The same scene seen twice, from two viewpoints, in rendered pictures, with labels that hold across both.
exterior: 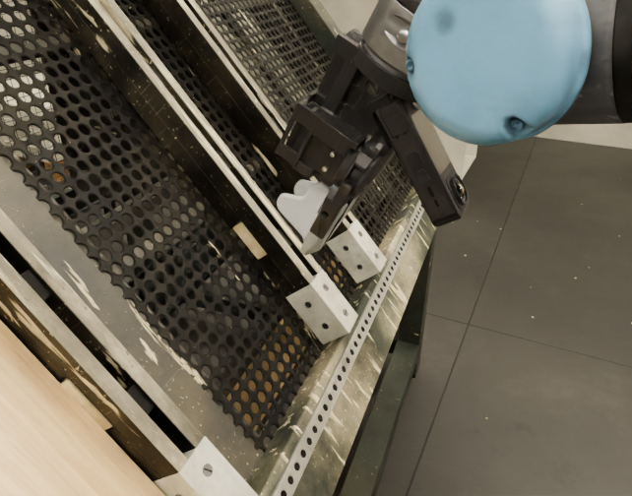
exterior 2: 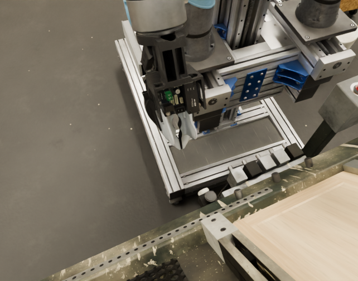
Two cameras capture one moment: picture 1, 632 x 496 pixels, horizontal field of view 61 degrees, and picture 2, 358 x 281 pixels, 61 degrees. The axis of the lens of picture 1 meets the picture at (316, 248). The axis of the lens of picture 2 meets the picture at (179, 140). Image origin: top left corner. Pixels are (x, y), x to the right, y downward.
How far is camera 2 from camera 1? 0.72 m
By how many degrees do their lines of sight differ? 83
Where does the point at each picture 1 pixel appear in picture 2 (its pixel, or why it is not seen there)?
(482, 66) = not seen: outside the picture
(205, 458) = (222, 232)
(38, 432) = (301, 267)
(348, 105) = (178, 63)
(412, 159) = not seen: hidden behind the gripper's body
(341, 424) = (123, 248)
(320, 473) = (156, 233)
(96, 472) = (274, 252)
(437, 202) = not seen: hidden behind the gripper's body
